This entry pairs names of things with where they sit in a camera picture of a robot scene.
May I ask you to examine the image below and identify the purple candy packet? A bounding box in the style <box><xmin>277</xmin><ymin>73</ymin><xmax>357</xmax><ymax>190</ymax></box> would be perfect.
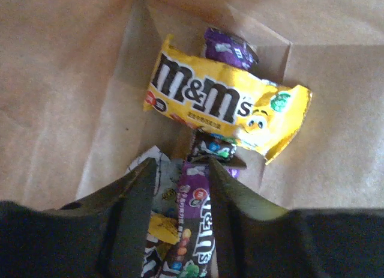
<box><xmin>202</xmin><ymin>27</ymin><xmax>259</xmax><ymax>71</ymax></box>

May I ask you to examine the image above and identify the red brown paper bag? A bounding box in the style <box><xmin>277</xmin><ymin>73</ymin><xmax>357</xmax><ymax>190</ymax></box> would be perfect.
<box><xmin>1</xmin><ymin>0</ymin><xmax>383</xmax><ymax>210</ymax></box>

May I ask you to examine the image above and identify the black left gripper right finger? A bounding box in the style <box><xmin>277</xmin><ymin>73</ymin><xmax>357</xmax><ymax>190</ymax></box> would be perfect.
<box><xmin>209</xmin><ymin>159</ymin><xmax>383</xmax><ymax>277</ymax></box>

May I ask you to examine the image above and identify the light blue snack packet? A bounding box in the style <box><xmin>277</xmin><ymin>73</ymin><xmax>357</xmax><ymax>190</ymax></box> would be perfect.
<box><xmin>125</xmin><ymin>146</ymin><xmax>184</xmax><ymax>219</ymax></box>

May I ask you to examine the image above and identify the yellow m&m's packet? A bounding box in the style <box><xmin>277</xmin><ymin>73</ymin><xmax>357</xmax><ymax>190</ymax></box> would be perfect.
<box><xmin>143</xmin><ymin>35</ymin><xmax>313</xmax><ymax>163</ymax></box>
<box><xmin>148</xmin><ymin>213</ymin><xmax>179</xmax><ymax>245</ymax></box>

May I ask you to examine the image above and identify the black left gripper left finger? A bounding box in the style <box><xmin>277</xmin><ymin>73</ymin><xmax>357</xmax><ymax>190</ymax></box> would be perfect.
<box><xmin>1</xmin><ymin>158</ymin><xmax>157</xmax><ymax>277</ymax></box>

